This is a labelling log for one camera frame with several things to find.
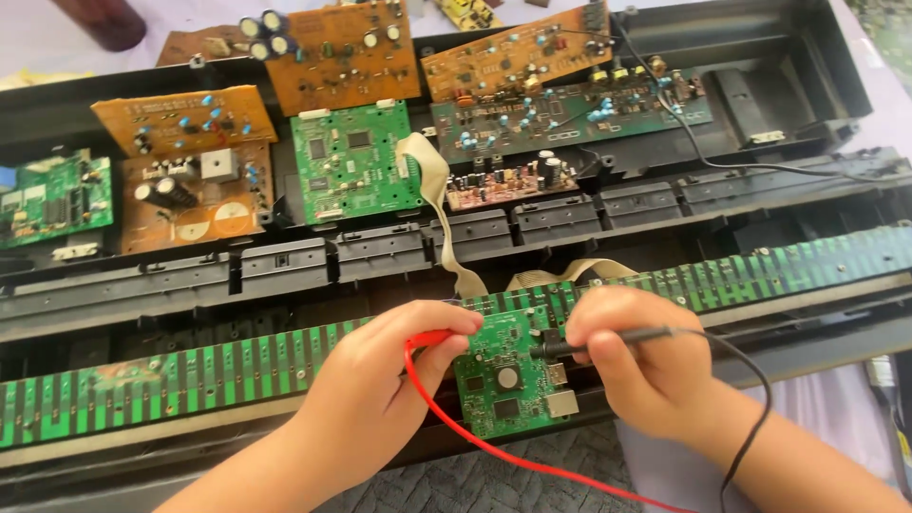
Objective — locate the person's right hand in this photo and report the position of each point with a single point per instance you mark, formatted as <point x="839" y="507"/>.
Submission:
<point x="662" y="377"/>

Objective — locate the person's left hand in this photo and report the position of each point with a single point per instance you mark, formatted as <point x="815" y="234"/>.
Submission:
<point x="363" y="399"/>

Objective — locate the black multimeter probe with lead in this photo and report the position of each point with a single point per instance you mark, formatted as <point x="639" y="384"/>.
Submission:
<point x="641" y="335"/>

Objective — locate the red multimeter probe with lead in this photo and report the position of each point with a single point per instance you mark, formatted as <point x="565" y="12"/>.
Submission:
<point x="499" y="450"/>

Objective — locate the small green board, metal ports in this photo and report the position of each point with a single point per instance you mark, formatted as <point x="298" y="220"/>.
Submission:
<point x="499" y="412"/>

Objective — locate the black keyboard casing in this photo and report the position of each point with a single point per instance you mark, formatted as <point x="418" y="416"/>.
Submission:
<point x="385" y="251"/>

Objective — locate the long green key contact board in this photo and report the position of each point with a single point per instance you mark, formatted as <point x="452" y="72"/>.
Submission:
<point x="214" y="370"/>

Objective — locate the grey patterned mat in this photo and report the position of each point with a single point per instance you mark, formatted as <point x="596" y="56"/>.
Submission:
<point x="499" y="484"/>

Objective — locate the square green circuit board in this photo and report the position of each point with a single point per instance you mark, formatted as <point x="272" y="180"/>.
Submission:
<point x="353" y="167"/>

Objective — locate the brown board with metal heatsink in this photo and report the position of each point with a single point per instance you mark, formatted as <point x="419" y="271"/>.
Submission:
<point x="214" y="221"/>

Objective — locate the small pink circuit board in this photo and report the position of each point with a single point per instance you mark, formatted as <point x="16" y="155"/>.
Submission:
<point x="509" y="187"/>

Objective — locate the long dark green circuit board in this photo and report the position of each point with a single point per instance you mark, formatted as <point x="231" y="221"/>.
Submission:
<point x="563" y="117"/>

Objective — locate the orange board with large capacitors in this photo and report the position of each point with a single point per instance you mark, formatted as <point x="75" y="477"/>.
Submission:
<point x="342" y="68"/>

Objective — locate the orange board with blue capacitors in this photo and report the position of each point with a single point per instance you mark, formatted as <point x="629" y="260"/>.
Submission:
<point x="178" y="117"/>

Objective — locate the long orange circuit board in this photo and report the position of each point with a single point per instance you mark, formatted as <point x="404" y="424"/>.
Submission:
<point x="513" y="57"/>

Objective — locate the green board with white connectors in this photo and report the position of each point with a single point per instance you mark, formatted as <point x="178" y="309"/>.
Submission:
<point x="57" y="206"/>

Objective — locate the plain brown circuit board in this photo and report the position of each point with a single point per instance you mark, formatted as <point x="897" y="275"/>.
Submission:
<point x="192" y="46"/>

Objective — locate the yellow circuit board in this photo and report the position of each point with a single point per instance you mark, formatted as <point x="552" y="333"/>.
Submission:
<point x="467" y="13"/>

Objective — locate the dark red cylinder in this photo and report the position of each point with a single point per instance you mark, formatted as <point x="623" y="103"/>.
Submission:
<point x="103" y="21"/>

